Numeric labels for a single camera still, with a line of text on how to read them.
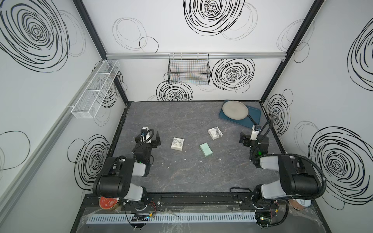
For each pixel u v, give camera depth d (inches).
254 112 45.0
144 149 26.6
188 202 29.7
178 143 35.9
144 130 29.2
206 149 36.1
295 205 27.8
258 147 28.3
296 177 17.7
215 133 38.0
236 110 45.8
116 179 17.3
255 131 31.8
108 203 27.8
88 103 29.0
